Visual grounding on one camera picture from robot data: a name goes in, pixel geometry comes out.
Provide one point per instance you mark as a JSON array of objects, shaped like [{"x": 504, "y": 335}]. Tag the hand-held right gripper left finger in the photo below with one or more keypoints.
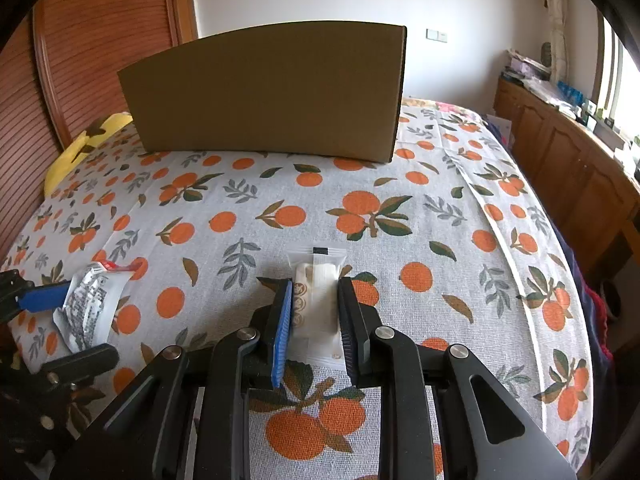
[{"x": 282, "y": 330}]

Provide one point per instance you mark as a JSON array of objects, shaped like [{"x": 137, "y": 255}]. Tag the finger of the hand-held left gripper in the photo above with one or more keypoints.
[
  {"x": 45, "y": 297},
  {"x": 85, "y": 360}
]

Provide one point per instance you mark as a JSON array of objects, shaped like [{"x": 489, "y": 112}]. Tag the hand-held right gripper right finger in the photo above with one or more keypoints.
[{"x": 348, "y": 330}]

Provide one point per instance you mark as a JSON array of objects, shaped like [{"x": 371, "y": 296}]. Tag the white clear snack packet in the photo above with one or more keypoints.
[{"x": 315, "y": 305}]

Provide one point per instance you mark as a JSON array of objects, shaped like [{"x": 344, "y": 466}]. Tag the white packet with red edge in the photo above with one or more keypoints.
[{"x": 92, "y": 305}]

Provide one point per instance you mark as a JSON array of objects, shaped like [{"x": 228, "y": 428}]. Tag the brown cardboard box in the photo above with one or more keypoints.
[{"x": 265, "y": 95}]

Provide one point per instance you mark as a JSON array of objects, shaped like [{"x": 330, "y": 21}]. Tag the orange fruit print bedsheet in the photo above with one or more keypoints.
[{"x": 400, "y": 220}]

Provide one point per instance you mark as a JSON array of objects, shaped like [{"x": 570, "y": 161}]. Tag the yellow pillow with leaf print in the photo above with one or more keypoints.
[{"x": 75, "y": 152}]

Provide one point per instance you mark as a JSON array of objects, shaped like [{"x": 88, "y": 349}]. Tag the floral bed cover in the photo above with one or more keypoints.
[{"x": 450, "y": 107}]

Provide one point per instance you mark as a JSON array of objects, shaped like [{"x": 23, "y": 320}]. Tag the white purple bag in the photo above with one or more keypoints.
[{"x": 500, "y": 130}]

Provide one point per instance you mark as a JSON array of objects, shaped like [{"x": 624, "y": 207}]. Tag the dark blue quilt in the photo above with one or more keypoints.
[{"x": 595, "y": 280}]

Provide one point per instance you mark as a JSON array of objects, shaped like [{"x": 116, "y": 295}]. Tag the wooden slatted headboard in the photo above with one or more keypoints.
[{"x": 100, "y": 35}]

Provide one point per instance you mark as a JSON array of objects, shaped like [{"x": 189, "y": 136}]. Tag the wooden cabinet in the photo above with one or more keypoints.
[{"x": 565, "y": 160}]

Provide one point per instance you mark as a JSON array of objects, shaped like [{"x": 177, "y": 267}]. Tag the stack of papers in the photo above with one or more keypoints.
[{"x": 525, "y": 67}]

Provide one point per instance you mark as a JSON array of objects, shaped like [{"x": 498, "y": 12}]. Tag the row of blue boxes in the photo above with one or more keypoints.
[{"x": 571, "y": 92}]

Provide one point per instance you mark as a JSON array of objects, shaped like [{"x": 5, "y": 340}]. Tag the grey oval ornament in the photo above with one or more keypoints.
[{"x": 546, "y": 52}]

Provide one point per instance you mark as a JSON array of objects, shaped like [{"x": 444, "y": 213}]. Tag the window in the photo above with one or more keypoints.
[{"x": 627, "y": 95}]

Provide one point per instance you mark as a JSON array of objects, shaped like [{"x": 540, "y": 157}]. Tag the white wall switch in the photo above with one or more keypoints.
[{"x": 436, "y": 34}]

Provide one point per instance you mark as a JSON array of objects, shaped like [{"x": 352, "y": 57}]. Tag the white wrapped wall pipe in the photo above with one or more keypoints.
[{"x": 555, "y": 20}]

